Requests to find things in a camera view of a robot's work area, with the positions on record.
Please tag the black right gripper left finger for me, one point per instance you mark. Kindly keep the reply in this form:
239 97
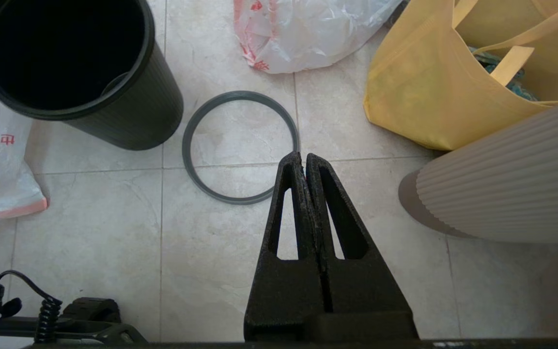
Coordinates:
284 300

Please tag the beige ribbed bin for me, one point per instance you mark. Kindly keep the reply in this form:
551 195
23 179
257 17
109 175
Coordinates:
511 184

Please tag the green patterned packaging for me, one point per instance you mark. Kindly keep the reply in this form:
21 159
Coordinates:
521 87

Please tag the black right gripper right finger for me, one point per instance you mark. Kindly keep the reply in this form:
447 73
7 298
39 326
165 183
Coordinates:
356 286

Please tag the yellow fabric tote bag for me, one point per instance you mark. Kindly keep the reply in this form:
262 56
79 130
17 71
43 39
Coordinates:
419 87

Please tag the black trash bin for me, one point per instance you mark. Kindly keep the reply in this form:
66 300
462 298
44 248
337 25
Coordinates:
148 111

